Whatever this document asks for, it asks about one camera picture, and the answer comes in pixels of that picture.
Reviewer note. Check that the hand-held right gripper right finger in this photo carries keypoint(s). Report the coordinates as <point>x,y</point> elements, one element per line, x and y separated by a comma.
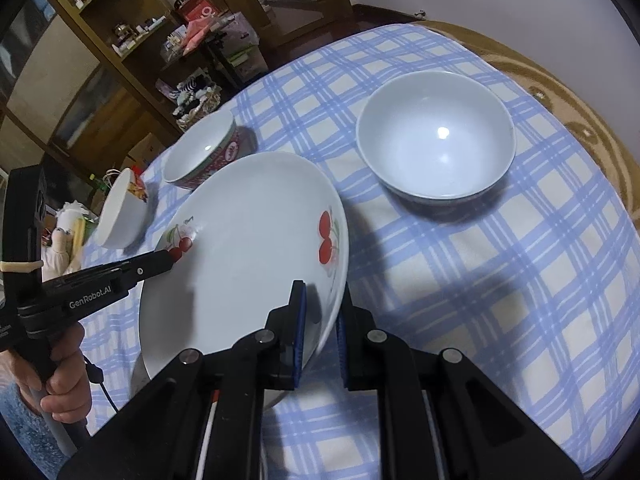
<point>342,345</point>

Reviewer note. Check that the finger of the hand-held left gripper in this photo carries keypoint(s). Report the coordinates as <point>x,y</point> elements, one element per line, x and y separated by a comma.
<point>150,265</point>

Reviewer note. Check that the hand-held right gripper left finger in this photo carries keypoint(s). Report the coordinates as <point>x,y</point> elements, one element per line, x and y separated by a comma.
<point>299,330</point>

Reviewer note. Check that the plain white bowl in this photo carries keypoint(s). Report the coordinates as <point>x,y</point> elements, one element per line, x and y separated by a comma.
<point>122,215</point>

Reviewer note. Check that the large cherry print plate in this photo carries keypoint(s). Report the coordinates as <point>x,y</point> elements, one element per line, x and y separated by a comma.
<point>240,260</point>

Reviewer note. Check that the red patterned bowl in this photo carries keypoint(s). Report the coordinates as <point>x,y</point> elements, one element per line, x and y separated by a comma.
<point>200,145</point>
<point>435,135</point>

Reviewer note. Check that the person's left hand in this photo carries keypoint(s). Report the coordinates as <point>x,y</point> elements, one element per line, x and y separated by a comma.
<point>70,390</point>

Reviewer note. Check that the white haired plush toy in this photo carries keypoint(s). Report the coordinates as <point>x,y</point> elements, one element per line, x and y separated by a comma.
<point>75,212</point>

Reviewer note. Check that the cardboard box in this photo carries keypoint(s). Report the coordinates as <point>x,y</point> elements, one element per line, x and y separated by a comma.
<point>144,149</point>

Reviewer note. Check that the blue plaid cloth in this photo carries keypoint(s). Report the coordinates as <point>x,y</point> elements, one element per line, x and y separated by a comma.
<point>450,285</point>

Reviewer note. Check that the wicker basket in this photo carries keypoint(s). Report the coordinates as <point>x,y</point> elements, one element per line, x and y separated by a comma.
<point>197,112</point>

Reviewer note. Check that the zebra plush toy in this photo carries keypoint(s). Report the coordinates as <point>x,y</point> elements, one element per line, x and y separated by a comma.
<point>190,89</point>

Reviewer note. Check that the wooden wardrobe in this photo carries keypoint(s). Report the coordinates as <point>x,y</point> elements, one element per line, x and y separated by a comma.
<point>50,70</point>

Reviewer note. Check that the clear plastic storage box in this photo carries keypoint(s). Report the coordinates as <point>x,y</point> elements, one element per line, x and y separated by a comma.
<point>247,64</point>

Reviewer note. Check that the black side table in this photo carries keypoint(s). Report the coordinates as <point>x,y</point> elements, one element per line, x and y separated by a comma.
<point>220,50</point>

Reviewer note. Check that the pink cloth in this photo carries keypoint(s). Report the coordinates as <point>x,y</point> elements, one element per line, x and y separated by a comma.
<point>197,37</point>

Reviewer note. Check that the wooden corner shelf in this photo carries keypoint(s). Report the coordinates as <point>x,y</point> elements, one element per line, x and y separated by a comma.
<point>105,35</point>

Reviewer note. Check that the white plastic bag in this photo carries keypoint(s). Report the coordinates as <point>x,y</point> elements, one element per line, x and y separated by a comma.
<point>240,27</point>

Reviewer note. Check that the red gift bag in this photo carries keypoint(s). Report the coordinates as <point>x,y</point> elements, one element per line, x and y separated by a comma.
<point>202,11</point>

